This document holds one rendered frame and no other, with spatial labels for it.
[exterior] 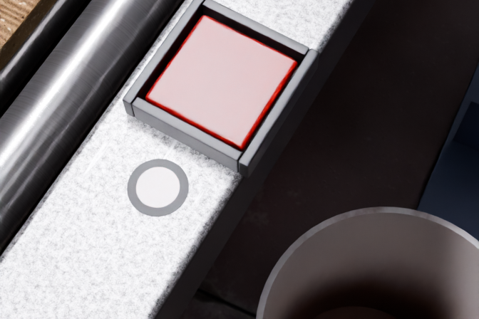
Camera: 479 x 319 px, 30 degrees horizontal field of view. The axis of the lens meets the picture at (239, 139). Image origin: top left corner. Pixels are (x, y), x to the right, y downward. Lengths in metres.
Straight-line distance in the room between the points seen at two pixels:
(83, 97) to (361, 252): 0.72
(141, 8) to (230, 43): 0.06
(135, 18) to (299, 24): 0.09
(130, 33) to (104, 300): 0.15
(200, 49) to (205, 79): 0.02
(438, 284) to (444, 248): 0.11
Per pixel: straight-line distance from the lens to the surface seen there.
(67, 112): 0.49
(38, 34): 0.52
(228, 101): 0.46
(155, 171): 0.47
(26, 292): 0.46
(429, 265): 1.16
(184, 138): 0.46
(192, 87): 0.47
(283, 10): 0.51
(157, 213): 0.46
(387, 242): 1.13
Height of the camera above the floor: 1.34
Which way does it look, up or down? 66 degrees down
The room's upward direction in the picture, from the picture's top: 2 degrees counter-clockwise
